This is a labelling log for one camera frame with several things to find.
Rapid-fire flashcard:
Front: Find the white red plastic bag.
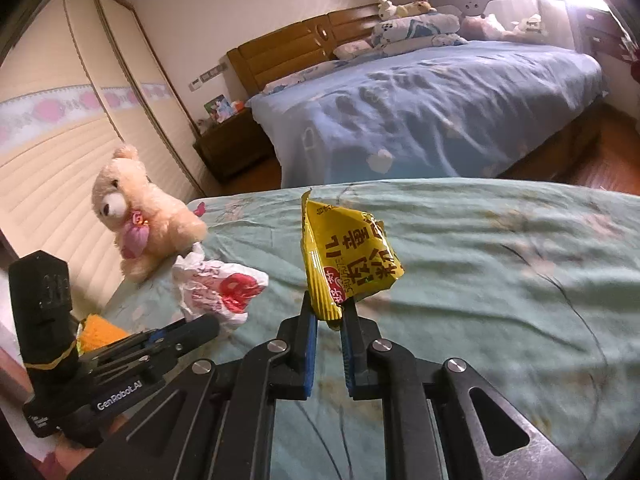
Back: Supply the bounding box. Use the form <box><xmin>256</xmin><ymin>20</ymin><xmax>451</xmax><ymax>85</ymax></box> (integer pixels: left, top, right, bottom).
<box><xmin>171</xmin><ymin>242</ymin><xmax>270</xmax><ymax>336</ymax></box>

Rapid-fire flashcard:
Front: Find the wooden nightstand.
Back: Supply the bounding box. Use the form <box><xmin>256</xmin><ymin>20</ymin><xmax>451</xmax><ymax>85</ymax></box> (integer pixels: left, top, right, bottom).
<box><xmin>192</xmin><ymin>107</ymin><xmax>276</xmax><ymax>183</ymax></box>

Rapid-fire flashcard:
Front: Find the cream sliding wardrobe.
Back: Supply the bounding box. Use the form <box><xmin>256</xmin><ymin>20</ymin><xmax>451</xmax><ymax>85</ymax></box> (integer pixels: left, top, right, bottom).
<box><xmin>0</xmin><ymin>0</ymin><xmax>206</xmax><ymax>321</ymax></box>

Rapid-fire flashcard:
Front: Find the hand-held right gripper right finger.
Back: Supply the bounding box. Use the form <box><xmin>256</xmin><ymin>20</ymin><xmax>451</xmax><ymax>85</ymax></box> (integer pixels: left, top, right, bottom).
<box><xmin>340</xmin><ymin>297</ymin><xmax>586</xmax><ymax>480</ymax></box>

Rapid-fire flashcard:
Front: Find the white blue printed pillow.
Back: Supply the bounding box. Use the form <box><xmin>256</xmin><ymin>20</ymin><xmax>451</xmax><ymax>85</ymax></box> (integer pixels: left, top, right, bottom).
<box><xmin>370</xmin><ymin>12</ymin><xmax>461</xmax><ymax>56</ymax></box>

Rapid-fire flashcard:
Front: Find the orange foam fruit net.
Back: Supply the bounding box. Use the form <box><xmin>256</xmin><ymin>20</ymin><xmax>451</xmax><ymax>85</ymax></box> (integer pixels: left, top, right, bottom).
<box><xmin>77</xmin><ymin>314</ymin><xmax>131</xmax><ymax>353</ymax></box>

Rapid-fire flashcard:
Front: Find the grey bed guard rail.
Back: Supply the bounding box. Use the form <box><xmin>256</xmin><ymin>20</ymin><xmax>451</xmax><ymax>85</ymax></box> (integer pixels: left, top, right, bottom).
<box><xmin>430</xmin><ymin>0</ymin><xmax>581</xmax><ymax>53</ymax></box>

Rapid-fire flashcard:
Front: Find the cream teddy bear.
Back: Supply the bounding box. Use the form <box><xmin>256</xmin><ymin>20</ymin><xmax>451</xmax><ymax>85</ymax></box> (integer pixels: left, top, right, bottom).
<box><xmin>91</xmin><ymin>144</ymin><xmax>208</xmax><ymax>283</ymax></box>

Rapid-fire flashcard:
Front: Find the yellow snack packet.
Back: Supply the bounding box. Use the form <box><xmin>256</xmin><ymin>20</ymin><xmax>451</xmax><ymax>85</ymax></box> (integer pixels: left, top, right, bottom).
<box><xmin>300</xmin><ymin>187</ymin><xmax>406</xmax><ymax>331</ymax></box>

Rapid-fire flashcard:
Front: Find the white dark plush toy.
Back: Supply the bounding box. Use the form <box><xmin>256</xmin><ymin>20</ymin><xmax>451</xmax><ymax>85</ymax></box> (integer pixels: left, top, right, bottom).
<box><xmin>515</xmin><ymin>14</ymin><xmax>543</xmax><ymax>43</ymax></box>

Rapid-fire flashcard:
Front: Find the pink printed pillow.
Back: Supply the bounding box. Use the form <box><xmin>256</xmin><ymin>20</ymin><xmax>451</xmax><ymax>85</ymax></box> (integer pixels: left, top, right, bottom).
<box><xmin>332</xmin><ymin>40</ymin><xmax>373</xmax><ymax>61</ymax></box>

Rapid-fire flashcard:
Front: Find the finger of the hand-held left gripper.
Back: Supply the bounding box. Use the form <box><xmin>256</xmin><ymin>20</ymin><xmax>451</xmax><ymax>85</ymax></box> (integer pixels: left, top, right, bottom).
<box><xmin>79</xmin><ymin>328</ymin><xmax>174</xmax><ymax>359</ymax></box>
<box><xmin>80</xmin><ymin>314</ymin><xmax>222</xmax><ymax>392</ymax></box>

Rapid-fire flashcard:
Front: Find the white wall switch panel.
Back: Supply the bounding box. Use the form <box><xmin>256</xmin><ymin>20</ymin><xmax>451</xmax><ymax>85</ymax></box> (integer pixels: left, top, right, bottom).
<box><xmin>190</xmin><ymin>67</ymin><xmax>221</xmax><ymax>91</ymax></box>

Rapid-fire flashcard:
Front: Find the green floral blanket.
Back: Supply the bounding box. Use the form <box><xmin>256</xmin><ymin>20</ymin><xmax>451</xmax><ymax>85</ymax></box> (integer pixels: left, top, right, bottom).
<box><xmin>100</xmin><ymin>178</ymin><xmax>640</xmax><ymax>480</ymax></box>

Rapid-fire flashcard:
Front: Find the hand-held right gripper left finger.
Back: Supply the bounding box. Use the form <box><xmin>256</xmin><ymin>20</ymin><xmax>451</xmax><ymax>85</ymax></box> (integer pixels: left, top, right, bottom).
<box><xmin>65</xmin><ymin>290</ymin><xmax>321</xmax><ymax>480</ymax></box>

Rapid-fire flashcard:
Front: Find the beige plush toy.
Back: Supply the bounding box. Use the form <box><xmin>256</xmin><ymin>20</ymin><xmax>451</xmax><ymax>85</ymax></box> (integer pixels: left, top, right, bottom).
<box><xmin>395</xmin><ymin>0</ymin><xmax>436</xmax><ymax>17</ymax></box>

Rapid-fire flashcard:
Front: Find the wooden bed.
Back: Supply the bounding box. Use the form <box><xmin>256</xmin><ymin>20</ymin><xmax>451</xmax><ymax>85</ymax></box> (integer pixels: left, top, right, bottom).
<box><xmin>226</xmin><ymin>4</ymin><xmax>608</xmax><ymax>191</ymax></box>

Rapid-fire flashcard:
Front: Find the bed with blue duvet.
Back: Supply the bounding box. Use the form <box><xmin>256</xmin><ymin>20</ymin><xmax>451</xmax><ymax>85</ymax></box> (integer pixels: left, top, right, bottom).
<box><xmin>247</xmin><ymin>40</ymin><xmax>608</xmax><ymax>191</ymax></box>

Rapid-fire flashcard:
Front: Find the photo frame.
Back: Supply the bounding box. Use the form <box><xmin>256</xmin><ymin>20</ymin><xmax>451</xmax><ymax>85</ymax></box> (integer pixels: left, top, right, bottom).
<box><xmin>204</xmin><ymin>94</ymin><xmax>233</xmax><ymax>123</ymax></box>

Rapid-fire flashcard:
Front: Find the pink plush toy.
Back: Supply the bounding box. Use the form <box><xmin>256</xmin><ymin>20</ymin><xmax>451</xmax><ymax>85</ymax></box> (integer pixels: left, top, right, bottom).
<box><xmin>460</xmin><ymin>14</ymin><xmax>506</xmax><ymax>41</ymax></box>

